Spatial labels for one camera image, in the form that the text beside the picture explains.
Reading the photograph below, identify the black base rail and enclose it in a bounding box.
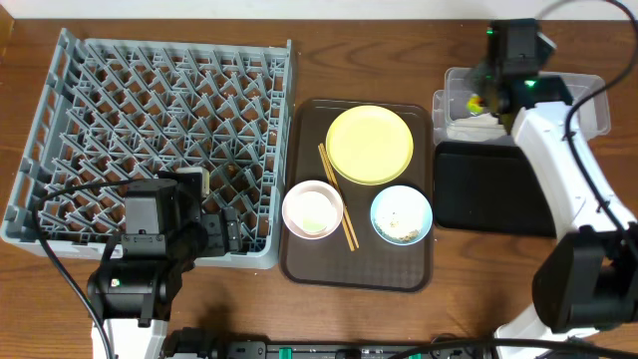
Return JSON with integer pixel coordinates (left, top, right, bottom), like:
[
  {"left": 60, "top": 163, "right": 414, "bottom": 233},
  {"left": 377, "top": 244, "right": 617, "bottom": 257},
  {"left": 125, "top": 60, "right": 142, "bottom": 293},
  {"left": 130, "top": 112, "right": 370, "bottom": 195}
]
[{"left": 159, "top": 326, "right": 499, "bottom": 359}]

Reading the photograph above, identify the leftover rice food waste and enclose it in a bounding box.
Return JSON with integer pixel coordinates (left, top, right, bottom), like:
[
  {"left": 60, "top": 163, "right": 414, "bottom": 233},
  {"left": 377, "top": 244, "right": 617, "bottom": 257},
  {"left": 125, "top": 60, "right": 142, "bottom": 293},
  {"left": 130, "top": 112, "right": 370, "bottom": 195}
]
[{"left": 373, "top": 209, "right": 423, "bottom": 243}]

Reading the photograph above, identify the pink bowl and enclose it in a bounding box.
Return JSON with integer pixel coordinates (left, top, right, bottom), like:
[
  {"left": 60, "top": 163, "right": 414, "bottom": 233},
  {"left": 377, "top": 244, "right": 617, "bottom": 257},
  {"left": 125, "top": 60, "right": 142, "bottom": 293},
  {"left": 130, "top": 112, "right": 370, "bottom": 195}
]
[{"left": 282, "top": 180, "right": 344, "bottom": 240}]

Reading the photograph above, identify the white napkin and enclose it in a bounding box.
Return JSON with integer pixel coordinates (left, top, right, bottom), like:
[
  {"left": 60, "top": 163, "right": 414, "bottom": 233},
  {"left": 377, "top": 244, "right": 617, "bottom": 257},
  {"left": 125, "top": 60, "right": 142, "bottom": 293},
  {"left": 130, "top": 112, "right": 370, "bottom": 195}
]
[{"left": 446, "top": 114, "right": 506, "bottom": 143}]

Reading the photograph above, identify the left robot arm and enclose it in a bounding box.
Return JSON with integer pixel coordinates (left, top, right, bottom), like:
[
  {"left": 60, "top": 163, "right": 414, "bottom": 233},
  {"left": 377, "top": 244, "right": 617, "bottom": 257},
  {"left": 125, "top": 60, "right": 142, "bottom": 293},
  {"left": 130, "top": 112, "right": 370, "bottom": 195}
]
[{"left": 88, "top": 167, "right": 241, "bottom": 358}]

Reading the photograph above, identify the light blue bowl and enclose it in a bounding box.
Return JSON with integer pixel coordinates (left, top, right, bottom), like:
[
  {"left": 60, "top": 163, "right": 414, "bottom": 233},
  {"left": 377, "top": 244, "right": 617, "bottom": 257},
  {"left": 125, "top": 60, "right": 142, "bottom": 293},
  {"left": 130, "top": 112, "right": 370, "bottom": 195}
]
[{"left": 370, "top": 185, "right": 434, "bottom": 246}]

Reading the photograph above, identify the brown serving tray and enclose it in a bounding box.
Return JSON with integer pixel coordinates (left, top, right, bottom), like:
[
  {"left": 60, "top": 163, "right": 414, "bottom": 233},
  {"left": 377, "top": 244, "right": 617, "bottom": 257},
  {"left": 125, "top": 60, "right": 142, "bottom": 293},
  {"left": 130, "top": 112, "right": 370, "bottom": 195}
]
[{"left": 279, "top": 99, "right": 434, "bottom": 293}]

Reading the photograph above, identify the black tray bin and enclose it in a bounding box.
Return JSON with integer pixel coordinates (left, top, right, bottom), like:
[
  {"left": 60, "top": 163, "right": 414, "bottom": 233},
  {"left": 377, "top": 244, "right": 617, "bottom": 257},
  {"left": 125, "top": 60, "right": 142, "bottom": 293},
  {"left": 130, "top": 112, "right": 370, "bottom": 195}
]
[{"left": 434, "top": 142, "right": 555, "bottom": 238}]

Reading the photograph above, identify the yellow round plate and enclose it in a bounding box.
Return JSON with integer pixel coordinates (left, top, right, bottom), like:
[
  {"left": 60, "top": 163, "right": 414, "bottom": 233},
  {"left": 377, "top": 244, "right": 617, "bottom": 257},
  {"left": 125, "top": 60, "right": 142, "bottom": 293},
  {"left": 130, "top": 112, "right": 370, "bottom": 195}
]
[{"left": 324, "top": 105, "right": 414, "bottom": 185}]

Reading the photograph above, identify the clear plastic bin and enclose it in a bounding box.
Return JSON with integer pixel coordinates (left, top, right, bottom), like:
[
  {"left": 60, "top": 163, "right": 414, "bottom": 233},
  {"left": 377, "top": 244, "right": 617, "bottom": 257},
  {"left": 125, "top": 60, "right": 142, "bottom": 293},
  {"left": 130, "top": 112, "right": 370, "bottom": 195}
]
[{"left": 432, "top": 67, "right": 611, "bottom": 146}]

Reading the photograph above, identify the white cup in pink bowl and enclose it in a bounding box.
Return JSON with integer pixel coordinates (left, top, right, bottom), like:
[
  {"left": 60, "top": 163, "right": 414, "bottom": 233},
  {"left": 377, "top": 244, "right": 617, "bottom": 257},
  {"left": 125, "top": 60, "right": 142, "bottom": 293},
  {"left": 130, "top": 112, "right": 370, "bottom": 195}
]
[{"left": 292, "top": 191, "right": 336, "bottom": 234}]

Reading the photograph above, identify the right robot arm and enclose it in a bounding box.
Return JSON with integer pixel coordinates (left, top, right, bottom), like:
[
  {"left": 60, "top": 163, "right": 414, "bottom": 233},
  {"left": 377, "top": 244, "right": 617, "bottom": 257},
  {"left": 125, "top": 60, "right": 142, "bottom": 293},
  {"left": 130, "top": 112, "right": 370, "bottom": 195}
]
[{"left": 468, "top": 18, "right": 637, "bottom": 358}]

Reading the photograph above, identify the grey plastic dishwasher rack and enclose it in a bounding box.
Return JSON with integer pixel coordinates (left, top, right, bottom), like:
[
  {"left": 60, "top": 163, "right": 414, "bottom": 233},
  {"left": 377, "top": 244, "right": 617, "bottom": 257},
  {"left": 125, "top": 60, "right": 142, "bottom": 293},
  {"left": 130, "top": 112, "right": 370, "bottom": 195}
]
[{"left": 1, "top": 30, "right": 295, "bottom": 269}]

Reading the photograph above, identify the green orange snack wrapper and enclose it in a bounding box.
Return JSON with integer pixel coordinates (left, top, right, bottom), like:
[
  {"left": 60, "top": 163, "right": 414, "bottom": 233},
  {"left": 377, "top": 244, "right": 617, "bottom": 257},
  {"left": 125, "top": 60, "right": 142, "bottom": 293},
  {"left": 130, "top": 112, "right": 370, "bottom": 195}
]
[{"left": 466, "top": 94, "right": 486, "bottom": 116}]

